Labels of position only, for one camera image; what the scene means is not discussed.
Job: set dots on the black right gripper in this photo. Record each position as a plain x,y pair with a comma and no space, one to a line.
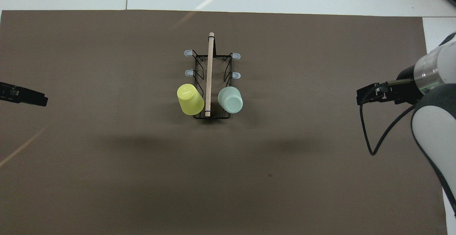
399,94

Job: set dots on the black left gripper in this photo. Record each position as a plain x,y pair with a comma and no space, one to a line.
8,94

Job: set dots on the pale green plastic cup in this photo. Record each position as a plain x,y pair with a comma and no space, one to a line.
231,100

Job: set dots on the yellow plastic cup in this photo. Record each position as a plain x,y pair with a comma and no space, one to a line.
190,99

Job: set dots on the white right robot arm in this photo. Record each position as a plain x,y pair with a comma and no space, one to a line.
434,128

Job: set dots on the brown table mat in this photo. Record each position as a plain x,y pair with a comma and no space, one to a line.
142,156

